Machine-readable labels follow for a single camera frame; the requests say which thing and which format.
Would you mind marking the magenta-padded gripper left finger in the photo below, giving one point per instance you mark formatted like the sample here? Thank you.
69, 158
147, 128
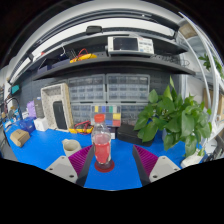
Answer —
63, 168

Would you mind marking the small cardboard box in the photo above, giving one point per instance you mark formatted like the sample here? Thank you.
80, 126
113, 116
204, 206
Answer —
20, 138

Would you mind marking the green potted plant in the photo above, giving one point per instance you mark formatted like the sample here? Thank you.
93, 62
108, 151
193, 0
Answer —
173, 120

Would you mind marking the clear bottle with red drink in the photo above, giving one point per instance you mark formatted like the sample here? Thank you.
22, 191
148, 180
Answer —
101, 146

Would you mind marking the flat round red coaster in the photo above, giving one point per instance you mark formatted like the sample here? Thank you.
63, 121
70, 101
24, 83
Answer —
104, 169

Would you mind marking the black rounded device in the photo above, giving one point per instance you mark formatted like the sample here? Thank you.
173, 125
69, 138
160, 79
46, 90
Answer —
94, 30

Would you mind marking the black box with white label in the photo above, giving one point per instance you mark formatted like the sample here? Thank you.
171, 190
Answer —
113, 133

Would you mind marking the black clamp stand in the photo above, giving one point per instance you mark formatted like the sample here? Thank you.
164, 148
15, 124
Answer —
216, 150

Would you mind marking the grey small-parts drawer cabinet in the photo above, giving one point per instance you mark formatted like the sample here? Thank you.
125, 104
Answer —
128, 87
80, 112
131, 112
86, 88

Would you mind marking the blue plastic container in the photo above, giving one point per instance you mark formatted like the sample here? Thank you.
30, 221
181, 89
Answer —
27, 125

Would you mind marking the white shelf unit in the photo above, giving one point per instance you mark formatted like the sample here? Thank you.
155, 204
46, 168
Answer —
208, 83

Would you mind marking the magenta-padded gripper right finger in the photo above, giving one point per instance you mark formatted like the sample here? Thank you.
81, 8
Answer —
163, 167

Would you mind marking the teal small object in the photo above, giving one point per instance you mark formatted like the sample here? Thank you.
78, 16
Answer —
15, 89

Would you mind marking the purple plastic object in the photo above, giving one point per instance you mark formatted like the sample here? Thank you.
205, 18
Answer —
30, 109

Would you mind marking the white bench oscilloscope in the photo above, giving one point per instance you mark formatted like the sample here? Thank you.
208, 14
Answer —
130, 45

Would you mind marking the grey upright block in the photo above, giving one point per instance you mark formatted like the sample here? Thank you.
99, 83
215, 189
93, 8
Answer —
38, 107

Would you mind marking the clear box with coloured compartments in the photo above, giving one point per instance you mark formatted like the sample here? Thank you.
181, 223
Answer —
108, 113

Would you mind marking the small white box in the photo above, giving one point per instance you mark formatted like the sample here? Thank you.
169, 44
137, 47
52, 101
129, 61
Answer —
41, 124

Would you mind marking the yellow multimeter with red leads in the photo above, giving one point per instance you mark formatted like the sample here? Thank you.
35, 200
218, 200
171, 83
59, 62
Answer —
81, 128

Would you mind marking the white rectangular adapter block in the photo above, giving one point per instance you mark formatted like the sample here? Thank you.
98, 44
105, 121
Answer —
191, 161

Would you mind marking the white perforated frame box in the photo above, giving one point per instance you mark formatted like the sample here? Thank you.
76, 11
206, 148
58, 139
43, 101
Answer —
46, 106

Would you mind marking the beige ceramic cup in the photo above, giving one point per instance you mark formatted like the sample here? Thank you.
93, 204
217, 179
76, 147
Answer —
70, 147

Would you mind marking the black case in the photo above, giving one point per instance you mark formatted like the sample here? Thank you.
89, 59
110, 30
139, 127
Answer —
128, 135

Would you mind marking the black desk shelf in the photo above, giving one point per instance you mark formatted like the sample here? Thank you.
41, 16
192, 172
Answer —
126, 61

